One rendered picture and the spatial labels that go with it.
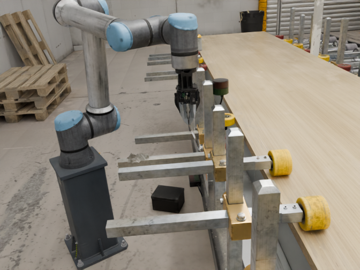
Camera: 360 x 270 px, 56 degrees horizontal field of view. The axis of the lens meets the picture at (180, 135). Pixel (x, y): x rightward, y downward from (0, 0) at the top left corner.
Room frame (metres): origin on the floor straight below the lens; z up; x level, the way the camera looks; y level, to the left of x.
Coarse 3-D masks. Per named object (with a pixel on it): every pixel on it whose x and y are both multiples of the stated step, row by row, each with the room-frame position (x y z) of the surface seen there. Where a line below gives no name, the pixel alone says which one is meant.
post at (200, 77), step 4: (200, 68) 1.43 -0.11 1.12; (196, 72) 1.44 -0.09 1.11; (200, 72) 1.42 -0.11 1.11; (204, 72) 1.42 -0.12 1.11; (196, 76) 1.45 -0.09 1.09; (200, 76) 1.42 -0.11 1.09; (204, 76) 1.42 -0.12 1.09; (196, 80) 1.46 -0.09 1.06; (200, 80) 1.42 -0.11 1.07; (204, 80) 1.42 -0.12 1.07; (200, 84) 1.42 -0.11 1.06; (200, 88) 1.42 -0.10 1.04; (200, 92) 1.42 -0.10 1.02; (200, 96) 1.42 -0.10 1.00; (200, 100) 1.42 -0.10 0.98; (200, 104) 1.42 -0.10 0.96; (200, 108) 1.42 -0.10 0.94; (200, 112) 1.42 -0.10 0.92; (200, 116) 1.42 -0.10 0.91; (200, 120) 1.42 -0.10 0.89; (200, 124) 1.42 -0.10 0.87; (200, 144) 1.42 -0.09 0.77
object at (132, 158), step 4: (128, 156) 1.16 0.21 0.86; (132, 156) 1.15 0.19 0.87; (136, 156) 1.14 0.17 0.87; (140, 156) 1.14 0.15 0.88; (144, 156) 1.15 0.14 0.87; (148, 156) 1.15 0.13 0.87; (128, 160) 1.13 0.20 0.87; (132, 160) 1.12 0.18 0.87; (136, 160) 1.12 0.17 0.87; (140, 160) 1.13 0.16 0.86
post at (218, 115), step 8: (216, 112) 0.92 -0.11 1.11; (216, 120) 0.92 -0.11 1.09; (224, 120) 0.92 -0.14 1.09; (216, 128) 0.92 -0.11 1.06; (224, 128) 0.92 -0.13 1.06; (216, 136) 0.92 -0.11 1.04; (224, 136) 0.92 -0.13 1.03; (216, 144) 0.92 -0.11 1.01; (224, 144) 0.92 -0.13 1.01; (216, 152) 0.92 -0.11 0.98; (224, 152) 0.92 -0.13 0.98; (216, 184) 0.92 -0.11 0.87; (224, 184) 0.92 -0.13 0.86; (216, 192) 0.92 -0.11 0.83; (216, 200) 0.92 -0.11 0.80; (216, 208) 0.92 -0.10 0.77
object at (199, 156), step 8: (200, 152) 1.16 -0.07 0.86; (120, 160) 1.14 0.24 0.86; (144, 160) 1.13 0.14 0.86; (152, 160) 1.13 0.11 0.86; (160, 160) 1.13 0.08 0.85; (168, 160) 1.13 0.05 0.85; (176, 160) 1.13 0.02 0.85; (184, 160) 1.13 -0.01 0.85; (192, 160) 1.13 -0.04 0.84; (200, 160) 1.14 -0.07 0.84
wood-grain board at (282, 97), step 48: (240, 48) 2.95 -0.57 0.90; (288, 48) 2.80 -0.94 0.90; (240, 96) 1.67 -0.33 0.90; (288, 96) 1.62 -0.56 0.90; (336, 96) 1.57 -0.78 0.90; (288, 144) 1.10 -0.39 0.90; (336, 144) 1.07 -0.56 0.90; (288, 192) 0.80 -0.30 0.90; (336, 192) 0.78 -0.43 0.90; (336, 240) 0.60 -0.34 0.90
